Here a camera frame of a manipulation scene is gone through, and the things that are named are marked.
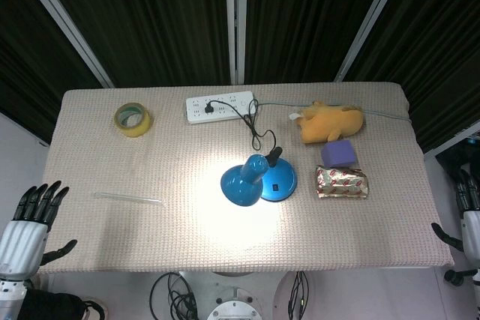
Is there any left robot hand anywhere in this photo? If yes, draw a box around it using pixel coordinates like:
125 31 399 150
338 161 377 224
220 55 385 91
0 180 78 281

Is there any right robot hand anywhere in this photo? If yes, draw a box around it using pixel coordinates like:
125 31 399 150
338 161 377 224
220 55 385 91
430 169 480 286

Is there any blue desk lamp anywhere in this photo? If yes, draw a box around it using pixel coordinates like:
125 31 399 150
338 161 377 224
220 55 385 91
220 146 299 208

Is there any black bag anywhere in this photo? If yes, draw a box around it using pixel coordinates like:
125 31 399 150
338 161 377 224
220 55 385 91
17 288 108 320

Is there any clear plastic rod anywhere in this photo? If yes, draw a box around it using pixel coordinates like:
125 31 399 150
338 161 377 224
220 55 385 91
93 191 167 208

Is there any gold foil snack packet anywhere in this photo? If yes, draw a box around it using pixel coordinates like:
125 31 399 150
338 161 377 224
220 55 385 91
313 164 371 199

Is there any purple foam cube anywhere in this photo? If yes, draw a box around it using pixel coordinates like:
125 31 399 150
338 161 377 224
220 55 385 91
320 139 356 167

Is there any yellow tape roll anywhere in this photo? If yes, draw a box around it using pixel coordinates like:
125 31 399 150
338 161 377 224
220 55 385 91
113 102 152 138

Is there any orange plush toy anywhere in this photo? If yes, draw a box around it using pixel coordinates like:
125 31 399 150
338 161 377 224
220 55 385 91
288 100 365 145

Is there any beige waffle tablecloth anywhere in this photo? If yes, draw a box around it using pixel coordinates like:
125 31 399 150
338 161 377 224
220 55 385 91
37 81 455 274

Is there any white power strip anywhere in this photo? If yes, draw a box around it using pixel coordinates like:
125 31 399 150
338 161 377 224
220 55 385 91
185 90 258 125

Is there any black curtain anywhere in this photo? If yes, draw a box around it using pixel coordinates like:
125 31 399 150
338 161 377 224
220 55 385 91
0 0 480 153

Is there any grey power strip cable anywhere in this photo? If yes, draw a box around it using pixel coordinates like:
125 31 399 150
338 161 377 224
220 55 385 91
256 100 413 123

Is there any robot base with cables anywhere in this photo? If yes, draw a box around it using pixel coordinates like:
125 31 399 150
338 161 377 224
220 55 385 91
149 270 312 320

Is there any white frame post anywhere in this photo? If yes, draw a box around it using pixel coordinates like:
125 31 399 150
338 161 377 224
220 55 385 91
223 0 249 85
334 0 404 82
6 0 115 88

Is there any black power cord with plug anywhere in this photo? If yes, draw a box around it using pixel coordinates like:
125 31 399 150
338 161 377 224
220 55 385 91
204 97 283 155

